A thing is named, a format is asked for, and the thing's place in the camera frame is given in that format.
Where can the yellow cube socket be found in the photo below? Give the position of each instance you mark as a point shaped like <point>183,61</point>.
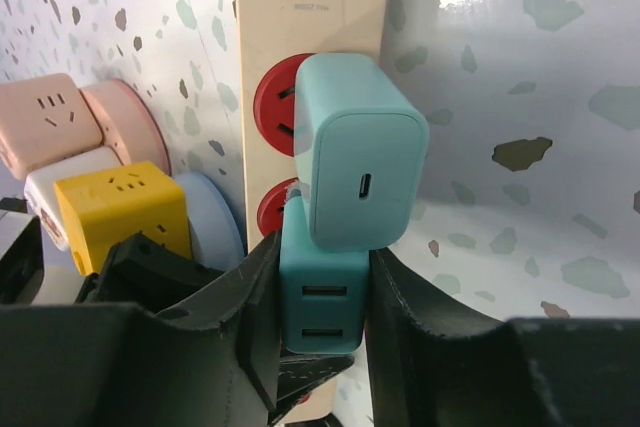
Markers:
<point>103,208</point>

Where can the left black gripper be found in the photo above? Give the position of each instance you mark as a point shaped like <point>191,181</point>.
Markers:
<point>139,277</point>

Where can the beige power strip red sockets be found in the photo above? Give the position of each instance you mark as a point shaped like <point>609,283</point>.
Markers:
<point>278,42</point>

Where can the white cube socket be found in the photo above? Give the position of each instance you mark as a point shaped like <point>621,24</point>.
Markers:
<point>40,193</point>

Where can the pink cube socket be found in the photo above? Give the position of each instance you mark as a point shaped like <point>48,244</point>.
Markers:
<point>44,120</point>

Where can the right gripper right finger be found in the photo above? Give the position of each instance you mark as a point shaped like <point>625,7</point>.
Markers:
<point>434,361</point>

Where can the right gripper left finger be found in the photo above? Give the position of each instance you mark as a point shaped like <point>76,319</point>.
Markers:
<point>209,360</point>

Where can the light teal charger plug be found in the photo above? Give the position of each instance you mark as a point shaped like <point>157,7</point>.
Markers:
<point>359,149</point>

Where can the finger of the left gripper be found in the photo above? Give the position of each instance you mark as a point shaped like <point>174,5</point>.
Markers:
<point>307,386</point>

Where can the teal dual usb charger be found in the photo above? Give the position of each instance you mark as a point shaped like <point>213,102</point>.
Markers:
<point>323,294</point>

